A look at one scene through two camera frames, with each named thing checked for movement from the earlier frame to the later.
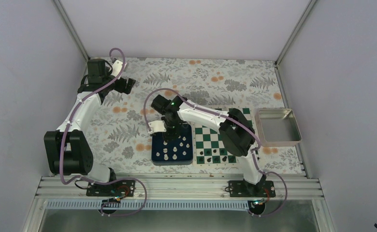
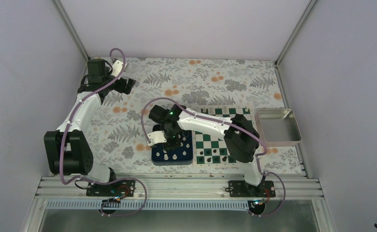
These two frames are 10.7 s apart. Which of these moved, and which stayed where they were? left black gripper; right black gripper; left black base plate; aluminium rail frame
Moved: right black gripper
Stayed: left black base plate; left black gripper; aluminium rail frame
